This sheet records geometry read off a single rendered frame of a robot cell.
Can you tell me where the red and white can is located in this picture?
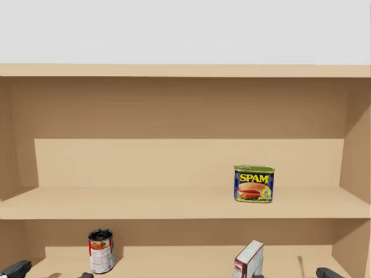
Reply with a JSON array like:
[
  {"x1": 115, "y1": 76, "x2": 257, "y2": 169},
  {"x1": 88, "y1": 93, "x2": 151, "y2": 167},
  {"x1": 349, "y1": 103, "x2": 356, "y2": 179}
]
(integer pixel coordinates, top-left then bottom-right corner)
[{"x1": 88, "y1": 228, "x2": 115, "y2": 275}]

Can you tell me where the green and blue rectangular can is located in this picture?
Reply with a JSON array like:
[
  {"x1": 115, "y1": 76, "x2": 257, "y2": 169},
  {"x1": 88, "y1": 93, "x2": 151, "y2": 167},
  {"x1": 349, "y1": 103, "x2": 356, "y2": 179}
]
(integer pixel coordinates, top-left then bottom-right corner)
[{"x1": 233, "y1": 164, "x2": 275, "y2": 204}]

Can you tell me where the red and white carton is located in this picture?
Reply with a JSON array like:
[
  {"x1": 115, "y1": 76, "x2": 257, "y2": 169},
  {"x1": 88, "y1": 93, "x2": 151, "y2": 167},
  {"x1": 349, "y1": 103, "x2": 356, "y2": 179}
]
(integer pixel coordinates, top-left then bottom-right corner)
[{"x1": 233, "y1": 239, "x2": 265, "y2": 278}]

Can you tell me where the pale wooden shelf unit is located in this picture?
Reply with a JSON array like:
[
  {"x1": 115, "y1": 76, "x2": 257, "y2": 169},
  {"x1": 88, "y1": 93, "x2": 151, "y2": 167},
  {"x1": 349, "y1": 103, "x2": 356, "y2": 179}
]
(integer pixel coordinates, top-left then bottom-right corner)
[{"x1": 0, "y1": 63, "x2": 371, "y2": 278}]

